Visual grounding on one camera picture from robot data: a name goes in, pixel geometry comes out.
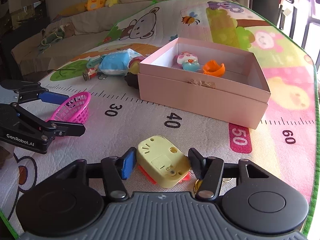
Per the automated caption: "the green cloth on sofa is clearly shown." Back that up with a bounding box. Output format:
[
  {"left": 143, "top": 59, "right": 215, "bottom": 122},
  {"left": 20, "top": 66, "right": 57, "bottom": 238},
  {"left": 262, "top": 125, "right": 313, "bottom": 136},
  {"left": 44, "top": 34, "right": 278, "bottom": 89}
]
[{"left": 38, "top": 25, "right": 66, "bottom": 53}]

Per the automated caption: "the blue tissue pack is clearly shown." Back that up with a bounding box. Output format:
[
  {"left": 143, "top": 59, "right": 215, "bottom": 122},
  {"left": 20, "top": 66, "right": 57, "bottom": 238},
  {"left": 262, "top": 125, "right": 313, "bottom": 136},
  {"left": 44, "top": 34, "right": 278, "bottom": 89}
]
[{"left": 98, "top": 49, "right": 142, "bottom": 75}]

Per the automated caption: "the orange plastic cup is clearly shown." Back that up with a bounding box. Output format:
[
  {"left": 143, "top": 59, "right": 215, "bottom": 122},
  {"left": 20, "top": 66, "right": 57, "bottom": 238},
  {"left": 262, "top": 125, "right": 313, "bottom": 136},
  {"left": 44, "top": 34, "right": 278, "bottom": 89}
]
[{"left": 202, "top": 60, "right": 226, "bottom": 77}]

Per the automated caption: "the pink round tin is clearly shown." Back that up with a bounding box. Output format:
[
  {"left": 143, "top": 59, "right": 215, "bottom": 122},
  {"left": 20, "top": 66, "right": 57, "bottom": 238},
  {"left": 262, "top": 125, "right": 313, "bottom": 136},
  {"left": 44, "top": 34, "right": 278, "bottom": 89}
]
[{"left": 124, "top": 56, "right": 145, "bottom": 89}]

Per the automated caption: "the pink mushroom squishy toy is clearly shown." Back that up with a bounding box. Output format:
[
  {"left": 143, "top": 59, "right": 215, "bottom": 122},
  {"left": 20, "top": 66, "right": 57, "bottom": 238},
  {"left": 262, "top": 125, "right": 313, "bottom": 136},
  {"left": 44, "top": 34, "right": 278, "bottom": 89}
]
[{"left": 172, "top": 51, "right": 200, "bottom": 72}]

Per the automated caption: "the green plastic clip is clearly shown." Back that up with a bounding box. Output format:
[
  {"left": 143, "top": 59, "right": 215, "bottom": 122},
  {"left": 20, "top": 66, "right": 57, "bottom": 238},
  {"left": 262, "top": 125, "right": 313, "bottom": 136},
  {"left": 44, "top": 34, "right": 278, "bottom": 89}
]
[{"left": 86, "top": 56, "right": 103, "bottom": 69}]

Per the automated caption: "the yellow duck plush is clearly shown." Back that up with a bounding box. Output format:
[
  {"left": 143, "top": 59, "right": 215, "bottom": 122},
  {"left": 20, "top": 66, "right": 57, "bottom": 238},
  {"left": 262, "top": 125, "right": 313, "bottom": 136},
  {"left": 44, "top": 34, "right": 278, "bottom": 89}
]
[{"left": 86, "top": 0, "right": 106, "bottom": 11}]

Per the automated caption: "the red wind-up doll toy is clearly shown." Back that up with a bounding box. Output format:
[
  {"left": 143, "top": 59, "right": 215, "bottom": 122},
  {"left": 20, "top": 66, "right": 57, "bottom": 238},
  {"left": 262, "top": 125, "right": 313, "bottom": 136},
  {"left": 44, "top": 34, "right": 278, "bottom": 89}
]
[{"left": 82, "top": 68, "right": 98, "bottom": 81}]

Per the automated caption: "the pink plastic basket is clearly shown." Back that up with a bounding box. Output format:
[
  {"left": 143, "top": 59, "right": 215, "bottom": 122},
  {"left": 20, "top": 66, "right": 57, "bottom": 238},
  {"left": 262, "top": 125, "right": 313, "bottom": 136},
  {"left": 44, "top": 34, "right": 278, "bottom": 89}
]
[{"left": 48, "top": 92, "right": 91, "bottom": 124}]

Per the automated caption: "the pink cardboard box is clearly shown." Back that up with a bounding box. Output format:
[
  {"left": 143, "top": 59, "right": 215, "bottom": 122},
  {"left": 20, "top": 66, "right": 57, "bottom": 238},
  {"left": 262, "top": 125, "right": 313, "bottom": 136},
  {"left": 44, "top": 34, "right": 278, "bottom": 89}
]
[{"left": 138, "top": 37, "right": 271, "bottom": 129}]

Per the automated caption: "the beige sofa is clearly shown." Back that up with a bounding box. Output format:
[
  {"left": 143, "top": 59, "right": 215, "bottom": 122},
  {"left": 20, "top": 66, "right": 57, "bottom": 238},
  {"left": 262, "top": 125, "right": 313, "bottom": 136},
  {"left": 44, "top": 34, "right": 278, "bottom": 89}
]
[{"left": 11, "top": 1, "right": 151, "bottom": 77}]

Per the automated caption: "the long yellow plush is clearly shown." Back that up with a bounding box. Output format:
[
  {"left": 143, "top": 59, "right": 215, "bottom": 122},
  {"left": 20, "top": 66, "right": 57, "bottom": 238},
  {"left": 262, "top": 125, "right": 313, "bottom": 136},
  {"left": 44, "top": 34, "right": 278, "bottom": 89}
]
[{"left": 58, "top": 3, "right": 87, "bottom": 17}]

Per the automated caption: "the dark glass cabinet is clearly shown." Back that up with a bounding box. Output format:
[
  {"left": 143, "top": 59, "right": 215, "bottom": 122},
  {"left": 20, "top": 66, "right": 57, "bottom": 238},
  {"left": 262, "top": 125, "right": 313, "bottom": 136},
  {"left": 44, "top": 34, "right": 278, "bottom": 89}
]
[{"left": 1, "top": 0, "right": 50, "bottom": 80}]

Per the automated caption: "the yellow plastic toy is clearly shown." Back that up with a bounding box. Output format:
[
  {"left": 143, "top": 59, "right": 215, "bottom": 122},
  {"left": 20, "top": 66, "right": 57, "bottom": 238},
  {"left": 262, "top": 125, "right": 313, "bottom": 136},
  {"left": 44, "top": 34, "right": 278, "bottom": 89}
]
[{"left": 136, "top": 135, "right": 191, "bottom": 189}]

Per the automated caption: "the colourful cartoon play mat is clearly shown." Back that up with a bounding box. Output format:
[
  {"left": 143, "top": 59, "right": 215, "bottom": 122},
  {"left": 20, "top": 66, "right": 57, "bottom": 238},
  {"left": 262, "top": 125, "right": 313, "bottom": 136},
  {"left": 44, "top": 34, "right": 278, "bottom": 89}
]
[{"left": 1, "top": 0, "right": 319, "bottom": 237}]

